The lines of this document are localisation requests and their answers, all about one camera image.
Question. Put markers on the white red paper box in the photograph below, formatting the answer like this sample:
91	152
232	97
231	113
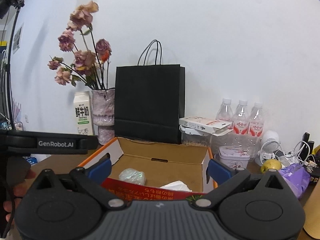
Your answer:
200	123

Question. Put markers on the white crumpled tissue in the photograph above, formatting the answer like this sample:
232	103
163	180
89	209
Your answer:
176	186

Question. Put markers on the orange printed cardboard box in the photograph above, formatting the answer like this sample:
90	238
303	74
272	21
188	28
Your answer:
162	170

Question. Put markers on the purple plastic bag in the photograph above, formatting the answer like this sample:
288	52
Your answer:
295	180

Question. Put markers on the yellow pear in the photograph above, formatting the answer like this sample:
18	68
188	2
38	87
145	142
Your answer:
271	165

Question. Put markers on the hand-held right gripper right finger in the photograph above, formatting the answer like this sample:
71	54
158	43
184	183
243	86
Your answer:
218	171

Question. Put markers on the clear plastic container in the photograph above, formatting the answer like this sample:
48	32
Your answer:
195	138

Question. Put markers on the pale yellow jug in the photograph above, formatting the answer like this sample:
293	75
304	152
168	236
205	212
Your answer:
313	212

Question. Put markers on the white wall outlet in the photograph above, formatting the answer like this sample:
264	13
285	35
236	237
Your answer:
27	119

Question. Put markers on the floral metal tin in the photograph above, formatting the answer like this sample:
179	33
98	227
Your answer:
232	156

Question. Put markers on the pink glass vase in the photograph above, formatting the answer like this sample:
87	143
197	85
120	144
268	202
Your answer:
103	115

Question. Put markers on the small white desk fan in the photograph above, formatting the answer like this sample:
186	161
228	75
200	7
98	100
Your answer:
268	145

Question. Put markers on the white green milk carton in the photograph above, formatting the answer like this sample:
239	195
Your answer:
83	115

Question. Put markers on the person's left hand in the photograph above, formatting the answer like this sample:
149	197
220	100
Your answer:
18	191

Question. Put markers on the dried pink roses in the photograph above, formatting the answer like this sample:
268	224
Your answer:
82	57

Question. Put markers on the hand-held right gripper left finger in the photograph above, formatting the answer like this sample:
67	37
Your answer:
101	170

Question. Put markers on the black paper bag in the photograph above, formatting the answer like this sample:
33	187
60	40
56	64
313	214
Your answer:
150	105

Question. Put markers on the black charger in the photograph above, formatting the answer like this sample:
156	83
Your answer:
305	142

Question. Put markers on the cluttered side shelf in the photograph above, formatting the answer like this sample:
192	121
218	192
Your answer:
16	117

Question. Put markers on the green white wrapped bundle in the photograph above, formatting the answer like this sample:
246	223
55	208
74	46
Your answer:
132	177

